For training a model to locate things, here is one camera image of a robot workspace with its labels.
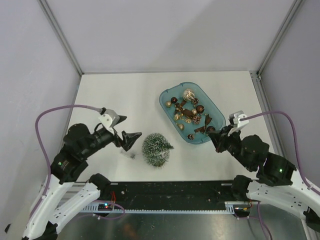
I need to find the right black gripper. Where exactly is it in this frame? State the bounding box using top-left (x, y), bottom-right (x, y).
top-left (206, 123), bottom-right (253, 170)

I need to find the small green christmas tree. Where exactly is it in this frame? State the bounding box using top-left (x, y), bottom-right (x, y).
top-left (141, 133), bottom-right (174, 169)

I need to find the teal plastic tray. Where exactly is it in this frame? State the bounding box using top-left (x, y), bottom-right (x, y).
top-left (159, 82), bottom-right (226, 145)

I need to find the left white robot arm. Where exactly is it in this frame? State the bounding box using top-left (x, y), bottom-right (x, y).
top-left (5, 113), bottom-right (142, 240)

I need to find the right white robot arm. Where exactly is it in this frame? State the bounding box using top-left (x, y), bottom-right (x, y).
top-left (206, 126), bottom-right (320, 232)

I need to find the frosted pine cone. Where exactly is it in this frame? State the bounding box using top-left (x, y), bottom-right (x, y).
top-left (192, 115), bottom-right (202, 125)

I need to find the brown matte bauble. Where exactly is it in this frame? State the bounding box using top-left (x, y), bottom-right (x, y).
top-left (195, 105), bottom-right (205, 114)

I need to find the small gold bauble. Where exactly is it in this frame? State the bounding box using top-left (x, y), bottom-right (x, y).
top-left (165, 101), bottom-right (172, 108)

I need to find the large silver gold bauble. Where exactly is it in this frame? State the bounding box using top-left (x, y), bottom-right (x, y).
top-left (182, 88), bottom-right (195, 102)

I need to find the small dark red bauble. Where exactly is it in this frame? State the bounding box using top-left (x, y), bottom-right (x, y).
top-left (170, 97), bottom-right (178, 104)

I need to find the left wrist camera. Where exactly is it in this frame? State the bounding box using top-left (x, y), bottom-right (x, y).
top-left (98, 108), bottom-right (120, 135)

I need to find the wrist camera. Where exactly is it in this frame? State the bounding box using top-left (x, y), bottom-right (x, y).
top-left (228, 110), bottom-right (249, 131)
top-left (98, 108), bottom-right (120, 135)

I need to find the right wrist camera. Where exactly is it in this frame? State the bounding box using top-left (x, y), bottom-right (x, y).
top-left (228, 110), bottom-right (249, 131)

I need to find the grey slotted cable duct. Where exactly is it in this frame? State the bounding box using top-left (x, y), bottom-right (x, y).
top-left (82, 201), bottom-right (237, 216)

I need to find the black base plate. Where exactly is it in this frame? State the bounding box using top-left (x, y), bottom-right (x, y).
top-left (98, 180), bottom-right (250, 212)

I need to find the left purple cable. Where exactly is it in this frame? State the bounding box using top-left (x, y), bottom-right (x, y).
top-left (29, 104), bottom-right (126, 221)

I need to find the purple cable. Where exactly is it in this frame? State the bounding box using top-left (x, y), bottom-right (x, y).
top-left (237, 110), bottom-right (320, 240)
top-left (29, 104), bottom-right (126, 221)

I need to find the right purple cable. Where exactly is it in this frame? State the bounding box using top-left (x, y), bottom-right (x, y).
top-left (237, 110), bottom-right (320, 240)

